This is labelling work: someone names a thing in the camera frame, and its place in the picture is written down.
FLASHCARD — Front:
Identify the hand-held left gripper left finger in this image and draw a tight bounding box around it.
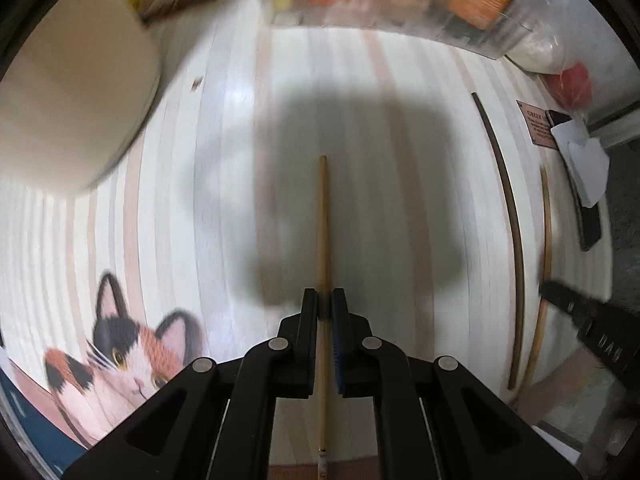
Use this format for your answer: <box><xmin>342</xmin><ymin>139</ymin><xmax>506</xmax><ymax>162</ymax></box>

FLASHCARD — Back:
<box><xmin>61</xmin><ymin>287</ymin><xmax>321</xmax><ymax>480</ymax></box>

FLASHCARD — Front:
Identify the light wooden chopstick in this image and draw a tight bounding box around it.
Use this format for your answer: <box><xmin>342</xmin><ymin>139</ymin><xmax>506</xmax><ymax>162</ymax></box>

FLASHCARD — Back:
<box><xmin>316</xmin><ymin>155</ymin><xmax>332</xmax><ymax>480</ymax></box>

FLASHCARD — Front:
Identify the cream cylindrical utensil holder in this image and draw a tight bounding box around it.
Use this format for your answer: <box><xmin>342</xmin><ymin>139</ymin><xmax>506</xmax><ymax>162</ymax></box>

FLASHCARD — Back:
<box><xmin>0</xmin><ymin>0</ymin><xmax>164</xmax><ymax>197</ymax></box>

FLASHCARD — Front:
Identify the row of chopsticks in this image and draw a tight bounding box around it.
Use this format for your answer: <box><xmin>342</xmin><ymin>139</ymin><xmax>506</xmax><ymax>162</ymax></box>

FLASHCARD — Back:
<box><xmin>471</xmin><ymin>92</ymin><xmax>554</xmax><ymax>391</ymax></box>

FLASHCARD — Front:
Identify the striped cat printed mat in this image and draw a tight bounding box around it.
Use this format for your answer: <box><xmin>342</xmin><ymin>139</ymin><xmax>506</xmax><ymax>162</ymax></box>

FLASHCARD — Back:
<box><xmin>0</xmin><ymin>0</ymin><xmax>617</xmax><ymax>480</ymax></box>

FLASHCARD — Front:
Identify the black phone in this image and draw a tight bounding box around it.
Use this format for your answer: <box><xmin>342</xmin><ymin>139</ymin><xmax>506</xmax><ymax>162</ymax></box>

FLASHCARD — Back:
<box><xmin>547</xmin><ymin>110</ymin><xmax>604</xmax><ymax>252</ymax></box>

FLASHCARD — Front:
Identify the clear plastic bag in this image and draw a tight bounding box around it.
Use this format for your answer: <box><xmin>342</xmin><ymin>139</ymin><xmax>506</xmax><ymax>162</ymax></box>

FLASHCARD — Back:
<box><xmin>504</xmin><ymin>10</ymin><xmax>597</xmax><ymax>111</ymax></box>

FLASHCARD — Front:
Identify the white paper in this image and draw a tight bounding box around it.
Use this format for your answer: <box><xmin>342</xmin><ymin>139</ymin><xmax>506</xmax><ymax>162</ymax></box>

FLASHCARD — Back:
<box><xmin>550</xmin><ymin>119</ymin><xmax>611</xmax><ymax>209</ymax></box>

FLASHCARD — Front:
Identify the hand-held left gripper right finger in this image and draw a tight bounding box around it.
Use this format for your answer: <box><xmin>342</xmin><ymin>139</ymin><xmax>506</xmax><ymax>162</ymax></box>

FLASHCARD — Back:
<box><xmin>330</xmin><ymin>287</ymin><xmax>583</xmax><ymax>480</ymax></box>

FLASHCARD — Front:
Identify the clear plastic organizer bin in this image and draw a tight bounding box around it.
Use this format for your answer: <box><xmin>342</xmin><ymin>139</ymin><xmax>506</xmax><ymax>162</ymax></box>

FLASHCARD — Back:
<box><xmin>255</xmin><ymin>0</ymin><xmax>540</xmax><ymax>59</ymax></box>

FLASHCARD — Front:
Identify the red tomato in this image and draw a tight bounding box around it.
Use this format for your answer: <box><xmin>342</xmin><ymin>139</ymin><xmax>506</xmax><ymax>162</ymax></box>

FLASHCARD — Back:
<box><xmin>542</xmin><ymin>62</ymin><xmax>594</xmax><ymax>109</ymax></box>

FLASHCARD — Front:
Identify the brown card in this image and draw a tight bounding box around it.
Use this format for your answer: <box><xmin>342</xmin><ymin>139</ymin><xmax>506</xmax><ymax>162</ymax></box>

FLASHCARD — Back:
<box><xmin>516</xmin><ymin>100</ymin><xmax>561</xmax><ymax>149</ymax></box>

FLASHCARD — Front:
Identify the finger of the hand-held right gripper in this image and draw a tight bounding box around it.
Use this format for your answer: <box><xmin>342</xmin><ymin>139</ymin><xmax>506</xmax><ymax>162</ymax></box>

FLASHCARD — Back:
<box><xmin>539</xmin><ymin>279</ymin><xmax>609</xmax><ymax>332</ymax></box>

